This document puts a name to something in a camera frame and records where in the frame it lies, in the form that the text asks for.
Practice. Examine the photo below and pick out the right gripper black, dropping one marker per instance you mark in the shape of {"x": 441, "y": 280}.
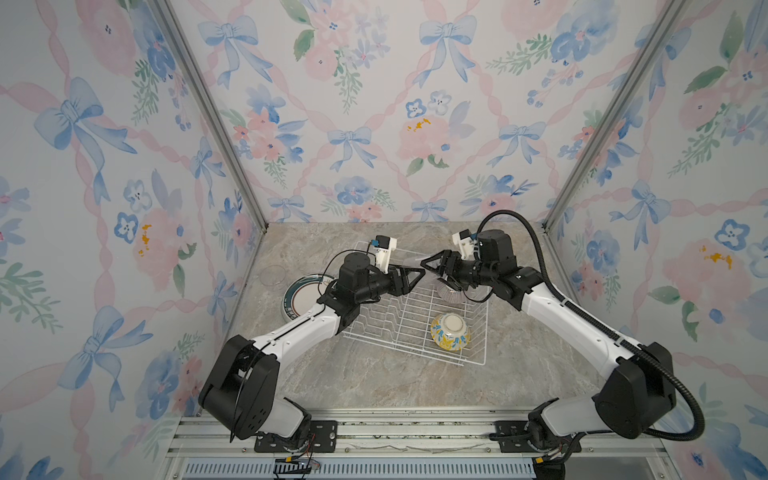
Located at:
{"x": 447, "y": 258}

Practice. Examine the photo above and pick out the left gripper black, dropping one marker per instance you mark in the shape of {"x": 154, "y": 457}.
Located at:
{"x": 402, "y": 288}

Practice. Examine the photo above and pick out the white wire dish rack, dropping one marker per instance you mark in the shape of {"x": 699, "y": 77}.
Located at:
{"x": 403, "y": 323}

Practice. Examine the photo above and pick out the clear glass front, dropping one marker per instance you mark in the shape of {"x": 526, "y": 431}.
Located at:
{"x": 272, "y": 275}

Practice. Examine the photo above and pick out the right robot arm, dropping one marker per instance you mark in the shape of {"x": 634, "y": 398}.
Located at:
{"x": 635, "y": 393}

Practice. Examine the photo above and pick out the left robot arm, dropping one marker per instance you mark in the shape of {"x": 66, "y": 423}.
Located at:
{"x": 241, "y": 388}

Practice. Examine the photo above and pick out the yellow blue patterned bowl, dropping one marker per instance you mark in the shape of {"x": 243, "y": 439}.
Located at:
{"x": 450, "y": 332}

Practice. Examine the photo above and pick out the left corner aluminium profile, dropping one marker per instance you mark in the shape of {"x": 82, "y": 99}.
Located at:
{"x": 172, "y": 29}

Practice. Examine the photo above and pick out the corner aluminium profile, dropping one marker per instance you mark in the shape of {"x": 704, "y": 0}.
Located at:
{"x": 659, "y": 33}
{"x": 172, "y": 29}

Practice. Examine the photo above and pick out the right corner aluminium profile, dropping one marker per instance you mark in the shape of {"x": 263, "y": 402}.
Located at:
{"x": 659, "y": 33}

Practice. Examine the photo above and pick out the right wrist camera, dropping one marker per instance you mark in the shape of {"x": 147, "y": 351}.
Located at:
{"x": 465, "y": 243}

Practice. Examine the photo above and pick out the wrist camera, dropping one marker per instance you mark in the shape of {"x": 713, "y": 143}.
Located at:
{"x": 382, "y": 247}
{"x": 465, "y": 243}

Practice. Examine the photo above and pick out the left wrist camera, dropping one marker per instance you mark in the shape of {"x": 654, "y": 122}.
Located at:
{"x": 382, "y": 247}

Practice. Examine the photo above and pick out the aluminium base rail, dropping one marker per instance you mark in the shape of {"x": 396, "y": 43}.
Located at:
{"x": 408, "y": 443}

